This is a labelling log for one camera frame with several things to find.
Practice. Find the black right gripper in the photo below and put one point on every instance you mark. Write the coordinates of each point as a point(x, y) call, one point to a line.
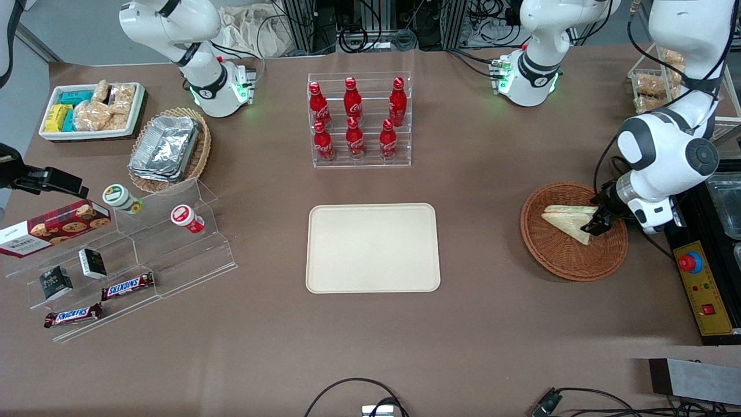
point(17, 175)

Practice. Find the black machine with yellow panel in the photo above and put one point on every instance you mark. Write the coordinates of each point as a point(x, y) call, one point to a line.
point(709, 301)

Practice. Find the stack of foil trays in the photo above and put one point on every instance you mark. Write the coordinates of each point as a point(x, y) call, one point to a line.
point(165, 147)

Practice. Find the brown Snickers bar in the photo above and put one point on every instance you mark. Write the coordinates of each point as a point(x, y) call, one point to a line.
point(72, 315)
point(127, 286)

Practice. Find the triangular sandwich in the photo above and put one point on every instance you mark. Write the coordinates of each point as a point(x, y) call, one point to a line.
point(570, 222)

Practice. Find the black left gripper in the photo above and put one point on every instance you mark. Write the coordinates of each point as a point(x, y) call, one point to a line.
point(607, 207)

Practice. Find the yellow snack pack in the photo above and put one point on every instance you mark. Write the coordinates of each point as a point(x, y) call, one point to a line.
point(57, 119)

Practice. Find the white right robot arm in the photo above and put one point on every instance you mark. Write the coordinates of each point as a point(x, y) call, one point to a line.
point(202, 75)

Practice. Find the clear bag of fried snacks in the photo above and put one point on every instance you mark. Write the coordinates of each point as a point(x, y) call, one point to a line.
point(651, 104)
point(672, 57)
point(651, 85)

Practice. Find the round brown wicker basket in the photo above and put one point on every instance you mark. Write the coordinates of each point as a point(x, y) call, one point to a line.
point(556, 255)

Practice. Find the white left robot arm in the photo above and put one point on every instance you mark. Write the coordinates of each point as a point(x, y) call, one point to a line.
point(666, 150)

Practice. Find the teal snack pack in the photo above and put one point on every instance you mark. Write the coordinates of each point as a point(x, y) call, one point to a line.
point(76, 97)
point(69, 120)

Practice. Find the red cola bottle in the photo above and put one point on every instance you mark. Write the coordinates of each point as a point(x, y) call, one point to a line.
point(324, 145)
point(352, 104)
point(388, 142)
point(355, 142)
point(397, 104)
point(319, 107)

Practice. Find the clear bag of puffed snacks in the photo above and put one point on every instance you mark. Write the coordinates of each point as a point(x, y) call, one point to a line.
point(101, 91)
point(123, 98)
point(92, 116)

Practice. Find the green lidded yogurt cup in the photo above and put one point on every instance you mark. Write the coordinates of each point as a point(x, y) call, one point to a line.
point(118, 197)

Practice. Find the steel food pan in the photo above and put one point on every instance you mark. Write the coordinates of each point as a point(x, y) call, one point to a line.
point(728, 202)
point(738, 255)

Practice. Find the oval tan wicker basket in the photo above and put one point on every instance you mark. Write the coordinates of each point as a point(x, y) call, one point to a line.
point(202, 150)

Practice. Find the small black white box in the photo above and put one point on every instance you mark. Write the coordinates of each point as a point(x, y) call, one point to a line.
point(92, 263)

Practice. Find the small black gold box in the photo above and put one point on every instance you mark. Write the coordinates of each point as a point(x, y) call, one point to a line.
point(56, 282)

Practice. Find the white rectangular snack bin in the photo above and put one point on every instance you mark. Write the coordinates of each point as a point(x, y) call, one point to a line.
point(87, 134)

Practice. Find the silver connector block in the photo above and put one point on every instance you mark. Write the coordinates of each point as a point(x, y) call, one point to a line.
point(377, 411)

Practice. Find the clear acrylic stepped shelf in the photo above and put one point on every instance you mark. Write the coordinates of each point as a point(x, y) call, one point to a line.
point(173, 260)

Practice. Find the beige cloth bag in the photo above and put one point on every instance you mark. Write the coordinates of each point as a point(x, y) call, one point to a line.
point(249, 32)

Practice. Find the clear acrylic bottle rack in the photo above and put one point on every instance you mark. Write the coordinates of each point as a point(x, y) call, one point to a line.
point(370, 87)

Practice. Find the beige rectangular tray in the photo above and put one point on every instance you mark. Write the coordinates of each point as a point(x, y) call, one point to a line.
point(370, 249)

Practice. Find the aluminium frame post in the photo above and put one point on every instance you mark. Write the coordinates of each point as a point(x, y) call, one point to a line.
point(298, 26)
point(455, 23)

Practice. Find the grey metal box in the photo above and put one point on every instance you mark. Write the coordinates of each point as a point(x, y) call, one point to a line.
point(694, 379)

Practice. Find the red tartan cookie box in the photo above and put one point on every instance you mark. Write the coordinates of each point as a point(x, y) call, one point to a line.
point(52, 229)

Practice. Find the red lidded yogurt cup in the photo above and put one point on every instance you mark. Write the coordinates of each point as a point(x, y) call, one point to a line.
point(185, 217)

